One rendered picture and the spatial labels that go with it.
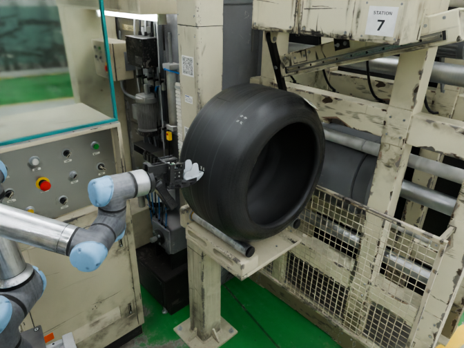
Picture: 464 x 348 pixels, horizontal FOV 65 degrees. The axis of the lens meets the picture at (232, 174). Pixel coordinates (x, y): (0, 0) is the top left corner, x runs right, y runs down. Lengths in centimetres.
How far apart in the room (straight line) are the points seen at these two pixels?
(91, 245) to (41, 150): 71
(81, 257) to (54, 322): 102
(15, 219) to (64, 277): 84
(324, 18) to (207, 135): 55
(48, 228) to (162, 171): 33
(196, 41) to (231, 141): 45
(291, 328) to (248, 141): 147
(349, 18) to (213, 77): 53
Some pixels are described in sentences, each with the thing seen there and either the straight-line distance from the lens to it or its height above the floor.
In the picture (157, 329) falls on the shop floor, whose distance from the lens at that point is 235.
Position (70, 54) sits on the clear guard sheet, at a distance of 152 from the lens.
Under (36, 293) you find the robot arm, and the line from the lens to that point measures 138.
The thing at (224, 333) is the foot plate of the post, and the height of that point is 1.
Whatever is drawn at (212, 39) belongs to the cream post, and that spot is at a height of 161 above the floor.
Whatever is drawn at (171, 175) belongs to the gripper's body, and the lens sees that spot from 107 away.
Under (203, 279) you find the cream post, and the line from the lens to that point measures 191.
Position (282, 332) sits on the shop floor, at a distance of 233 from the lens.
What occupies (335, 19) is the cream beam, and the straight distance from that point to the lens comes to 133.
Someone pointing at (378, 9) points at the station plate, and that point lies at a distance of 125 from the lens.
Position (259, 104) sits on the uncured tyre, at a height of 145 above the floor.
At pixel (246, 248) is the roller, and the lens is 138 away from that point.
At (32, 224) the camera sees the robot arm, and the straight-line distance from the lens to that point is 99.
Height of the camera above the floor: 177
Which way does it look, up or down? 27 degrees down
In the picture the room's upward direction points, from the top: 1 degrees clockwise
